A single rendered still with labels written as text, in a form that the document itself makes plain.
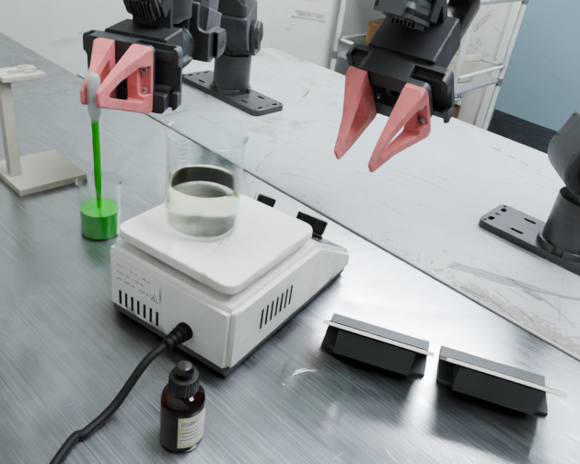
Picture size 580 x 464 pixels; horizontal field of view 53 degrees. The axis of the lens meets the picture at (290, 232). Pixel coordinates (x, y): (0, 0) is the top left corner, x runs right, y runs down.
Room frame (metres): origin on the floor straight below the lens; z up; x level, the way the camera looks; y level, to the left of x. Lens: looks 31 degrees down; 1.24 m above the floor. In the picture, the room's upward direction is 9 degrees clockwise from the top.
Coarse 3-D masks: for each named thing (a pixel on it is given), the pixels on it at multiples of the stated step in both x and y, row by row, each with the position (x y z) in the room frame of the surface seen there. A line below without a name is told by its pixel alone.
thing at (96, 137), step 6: (96, 126) 0.50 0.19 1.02; (96, 132) 0.50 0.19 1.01; (96, 138) 0.50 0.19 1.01; (96, 144) 0.50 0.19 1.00; (96, 150) 0.50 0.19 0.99; (96, 156) 0.50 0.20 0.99; (96, 162) 0.50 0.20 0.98; (96, 168) 0.50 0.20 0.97; (96, 174) 0.50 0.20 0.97; (96, 180) 0.50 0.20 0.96; (96, 186) 0.50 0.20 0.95
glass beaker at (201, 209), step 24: (192, 120) 0.44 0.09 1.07; (216, 120) 0.44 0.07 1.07; (168, 144) 0.39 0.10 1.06; (192, 144) 0.44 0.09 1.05; (216, 144) 0.44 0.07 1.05; (240, 144) 0.43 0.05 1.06; (168, 168) 0.39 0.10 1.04; (192, 168) 0.38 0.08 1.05; (216, 168) 0.39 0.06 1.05; (240, 168) 0.40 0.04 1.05; (168, 192) 0.39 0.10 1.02; (192, 192) 0.38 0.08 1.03; (216, 192) 0.39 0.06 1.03; (240, 192) 0.41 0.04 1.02; (168, 216) 0.39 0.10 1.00; (192, 216) 0.38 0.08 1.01; (216, 216) 0.39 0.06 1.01
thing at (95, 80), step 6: (90, 78) 0.50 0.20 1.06; (96, 78) 0.50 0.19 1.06; (90, 84) 0.50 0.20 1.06; (96, 84) 0.50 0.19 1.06; (90, 90) 0.50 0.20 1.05; (96, 90) 0.50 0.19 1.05; (96, 102) 0.50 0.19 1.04; (90, 108) 0.50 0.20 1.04; (96, 108) 0.50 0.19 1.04; (96, 114) 0.50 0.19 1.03
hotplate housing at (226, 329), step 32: (128, 256) 0.38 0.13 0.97; (288, 256) 0.41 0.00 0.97; (320, 256) 0.44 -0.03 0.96; (128, 288) 0.37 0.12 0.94; (160, 288) 0.36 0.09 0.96; (192, 288) 0.35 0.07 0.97; (256, 288) 0.36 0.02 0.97; (288, 288) 0.39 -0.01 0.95; (320, 288) 0.46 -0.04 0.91; (160, 320) 0.36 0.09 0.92; (192, 320) 0.34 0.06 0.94; (224, 320) 0.33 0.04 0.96; (256, 320) 0.35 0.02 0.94; (192, 352) 0.35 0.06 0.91; (224, 352) 0.33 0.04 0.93
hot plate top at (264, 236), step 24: (144, 216) 0.41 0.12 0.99; (240, 216) 0.43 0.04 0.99; (264, 216) 0.44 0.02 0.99; (288, 216) 0.44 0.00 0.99; (144, 240) 0.37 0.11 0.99; (168, 240) 0.38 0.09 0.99; (192, 240) 0.38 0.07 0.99; (216, 240) 0.39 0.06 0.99; (240, 240) 0.40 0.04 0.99; (264, 240) 0.40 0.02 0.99; (288, 240) 0.41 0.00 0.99; (168, 264) 0.36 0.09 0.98; (192, 264) 0.35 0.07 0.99; (216, 264) 0.36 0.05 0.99; (240, 264) 0.36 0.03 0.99; (264, 264) 0.37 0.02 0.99; (216, 288) 0.34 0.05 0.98; (240, 288) 0.34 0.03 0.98
